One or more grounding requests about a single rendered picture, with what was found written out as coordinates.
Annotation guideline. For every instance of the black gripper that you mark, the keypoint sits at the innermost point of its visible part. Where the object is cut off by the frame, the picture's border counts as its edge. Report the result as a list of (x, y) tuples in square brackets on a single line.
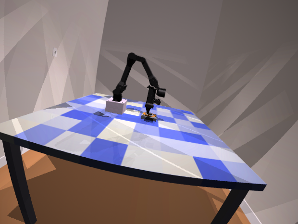
[(149, 103)]

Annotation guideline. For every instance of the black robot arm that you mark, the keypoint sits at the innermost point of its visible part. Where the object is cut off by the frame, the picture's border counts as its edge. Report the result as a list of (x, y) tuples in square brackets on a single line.
[(121, 86)]

